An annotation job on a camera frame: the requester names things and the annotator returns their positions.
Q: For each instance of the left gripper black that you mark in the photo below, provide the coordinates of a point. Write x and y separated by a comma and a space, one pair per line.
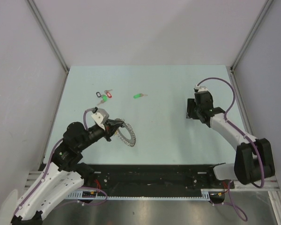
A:
111, 126

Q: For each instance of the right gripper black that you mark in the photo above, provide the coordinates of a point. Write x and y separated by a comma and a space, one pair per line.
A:
190, 104

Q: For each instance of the metal disc with keyrings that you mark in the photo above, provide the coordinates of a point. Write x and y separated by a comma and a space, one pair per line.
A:
125, 133

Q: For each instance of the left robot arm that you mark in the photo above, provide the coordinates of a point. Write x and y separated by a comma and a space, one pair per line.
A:
63, 173

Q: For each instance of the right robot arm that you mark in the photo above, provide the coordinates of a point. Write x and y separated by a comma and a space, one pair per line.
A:
253, 161

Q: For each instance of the key with light-green tag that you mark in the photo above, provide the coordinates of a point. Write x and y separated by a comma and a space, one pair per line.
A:
103, 100

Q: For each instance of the key with red tag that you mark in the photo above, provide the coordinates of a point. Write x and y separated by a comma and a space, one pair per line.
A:
108, 93

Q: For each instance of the key with green tag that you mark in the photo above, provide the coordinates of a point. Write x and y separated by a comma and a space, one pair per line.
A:
139, 95

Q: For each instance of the front aluminium crossbar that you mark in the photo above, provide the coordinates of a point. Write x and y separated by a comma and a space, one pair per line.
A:
270, 184

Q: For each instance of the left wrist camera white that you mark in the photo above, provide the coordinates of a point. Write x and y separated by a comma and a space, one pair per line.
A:
100, 116

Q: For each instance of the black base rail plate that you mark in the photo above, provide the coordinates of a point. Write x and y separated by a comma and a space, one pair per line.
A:
167, 181

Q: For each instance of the right aluminium side rail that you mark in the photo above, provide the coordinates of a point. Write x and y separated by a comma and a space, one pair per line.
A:
240, 102

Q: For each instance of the white slotted cable duct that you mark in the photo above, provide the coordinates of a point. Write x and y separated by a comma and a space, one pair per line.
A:
91, 195

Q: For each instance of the left aluminium frame post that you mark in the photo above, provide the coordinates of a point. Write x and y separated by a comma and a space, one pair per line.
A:
47, 34

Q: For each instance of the aluminium frame post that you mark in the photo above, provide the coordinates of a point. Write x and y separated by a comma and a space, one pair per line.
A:
47, 34
252, 33

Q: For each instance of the right aluminium frame post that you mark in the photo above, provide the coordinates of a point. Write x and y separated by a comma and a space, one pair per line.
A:
252, 33

